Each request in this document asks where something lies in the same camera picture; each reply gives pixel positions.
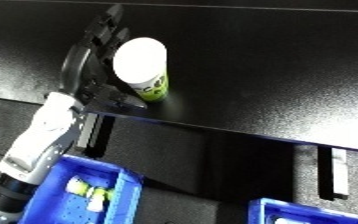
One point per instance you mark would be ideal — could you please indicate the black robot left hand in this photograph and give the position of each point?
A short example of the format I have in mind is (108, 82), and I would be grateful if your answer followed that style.
(78, 71)

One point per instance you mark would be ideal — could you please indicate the pale robot left arm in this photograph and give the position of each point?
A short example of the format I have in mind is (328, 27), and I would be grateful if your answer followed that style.
(39, 143)

